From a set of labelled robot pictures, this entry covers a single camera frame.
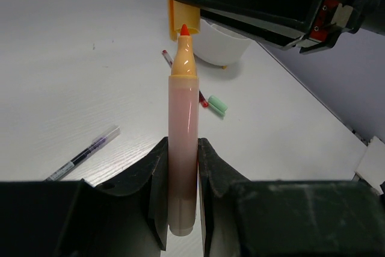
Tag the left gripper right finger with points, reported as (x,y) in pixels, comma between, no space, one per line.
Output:
(240,217)

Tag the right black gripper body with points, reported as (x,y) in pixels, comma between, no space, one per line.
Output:
(336,17)

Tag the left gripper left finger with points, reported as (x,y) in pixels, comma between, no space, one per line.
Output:
(123,216)

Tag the orange capped highlighter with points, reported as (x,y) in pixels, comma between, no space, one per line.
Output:
(179,14)

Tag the orange pastel highlighter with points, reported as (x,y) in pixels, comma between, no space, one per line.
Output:
(183,120)

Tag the white round pen holder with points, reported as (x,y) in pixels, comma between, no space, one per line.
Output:
(218,45)

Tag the dark blue gel pen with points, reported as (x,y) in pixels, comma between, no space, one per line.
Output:
(97,144)

